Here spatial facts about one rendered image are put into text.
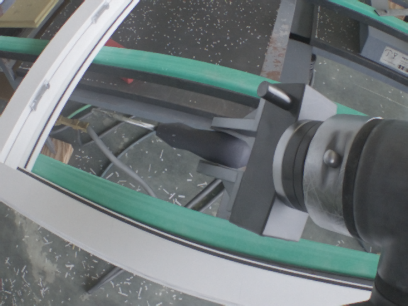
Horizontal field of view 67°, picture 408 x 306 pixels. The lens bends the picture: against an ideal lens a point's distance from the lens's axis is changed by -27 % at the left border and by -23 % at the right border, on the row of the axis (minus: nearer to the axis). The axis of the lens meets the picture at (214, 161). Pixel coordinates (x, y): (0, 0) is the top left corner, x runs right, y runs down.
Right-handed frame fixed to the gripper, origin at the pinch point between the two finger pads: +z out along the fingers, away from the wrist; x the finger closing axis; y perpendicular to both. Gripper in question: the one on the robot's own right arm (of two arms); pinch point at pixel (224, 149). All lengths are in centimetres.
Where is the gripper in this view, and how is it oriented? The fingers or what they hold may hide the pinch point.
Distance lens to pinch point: 42.9
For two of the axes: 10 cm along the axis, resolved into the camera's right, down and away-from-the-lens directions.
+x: -3.1, 9.5, -0.5
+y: -8.1, -2.9, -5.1
